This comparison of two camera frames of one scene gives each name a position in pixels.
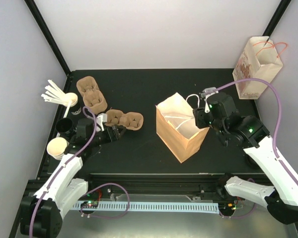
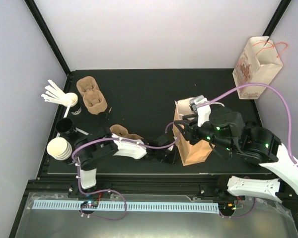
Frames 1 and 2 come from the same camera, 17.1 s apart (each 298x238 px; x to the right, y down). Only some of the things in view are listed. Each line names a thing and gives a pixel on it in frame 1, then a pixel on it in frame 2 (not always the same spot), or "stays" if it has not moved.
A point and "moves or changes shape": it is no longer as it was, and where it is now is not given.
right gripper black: x=200 y=122 -> x=190 y=134
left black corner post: x=48 y=33 stays
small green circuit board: x=90 y=204 stays
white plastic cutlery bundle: x=54 y=94 stays
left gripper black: x=110 y=138 -> x=172 y=159
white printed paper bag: x=260 y=59 stays
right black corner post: x=277 y=17 stays
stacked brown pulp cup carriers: x=92 y=97 stays
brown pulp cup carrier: x=132 y=121 -> x=119 y=130
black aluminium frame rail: x=153 y=184 stays
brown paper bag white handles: x=176 y=126 moves or changes shape
